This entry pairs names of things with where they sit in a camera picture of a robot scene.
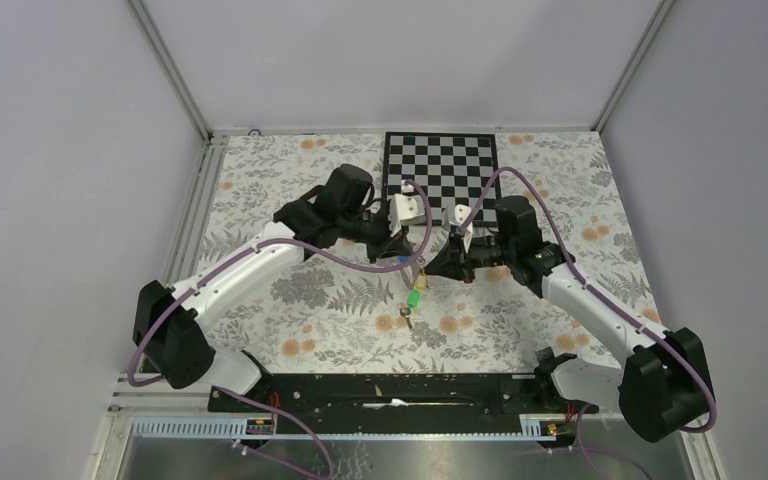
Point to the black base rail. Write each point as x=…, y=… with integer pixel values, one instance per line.
x=452, y=405

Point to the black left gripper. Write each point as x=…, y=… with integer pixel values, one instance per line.
x=389, y=247

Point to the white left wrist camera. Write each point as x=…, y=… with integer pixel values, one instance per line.
x=403, y=211

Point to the green tag key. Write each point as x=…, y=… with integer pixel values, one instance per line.
x=410, y=305

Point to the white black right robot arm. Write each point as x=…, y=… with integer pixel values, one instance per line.
x=661, y=382

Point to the floral table mat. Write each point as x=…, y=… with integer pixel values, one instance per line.
x=322, y=317

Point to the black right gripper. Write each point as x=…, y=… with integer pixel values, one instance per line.
x=453, y=262

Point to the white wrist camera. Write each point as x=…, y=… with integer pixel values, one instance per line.
x=403, y=211
x=460, y=229

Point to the black white chessboard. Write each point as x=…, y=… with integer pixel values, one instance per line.
x=452, y=168

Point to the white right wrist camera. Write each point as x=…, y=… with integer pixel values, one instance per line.
x=460, y=229

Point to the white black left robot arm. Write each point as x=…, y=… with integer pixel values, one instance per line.
x=171, y=322

